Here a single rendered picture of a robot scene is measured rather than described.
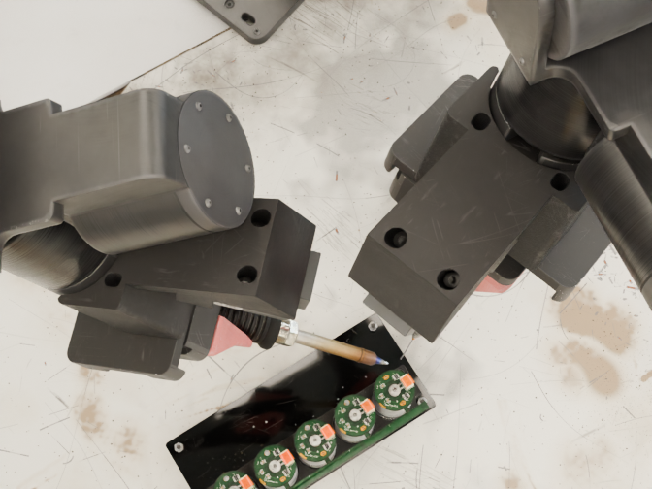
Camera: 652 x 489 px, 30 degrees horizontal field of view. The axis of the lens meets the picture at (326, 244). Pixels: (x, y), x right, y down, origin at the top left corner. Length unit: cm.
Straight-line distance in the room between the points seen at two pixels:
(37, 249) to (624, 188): 24
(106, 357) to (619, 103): 29
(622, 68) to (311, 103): 44
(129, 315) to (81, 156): 10
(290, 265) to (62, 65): 40
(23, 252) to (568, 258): 23
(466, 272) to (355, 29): 43
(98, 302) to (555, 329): 37
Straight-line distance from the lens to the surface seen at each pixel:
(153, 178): 45
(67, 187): 47
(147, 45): 87
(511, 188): 48
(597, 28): 41
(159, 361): 58
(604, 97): 43
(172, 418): 80
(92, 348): 61
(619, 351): 82
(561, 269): 54
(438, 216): 47
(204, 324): 59
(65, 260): 53
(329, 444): 73
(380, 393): 73
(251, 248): 51
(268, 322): 67
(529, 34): 42
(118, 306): 54
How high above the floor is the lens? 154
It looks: 75 degrees down
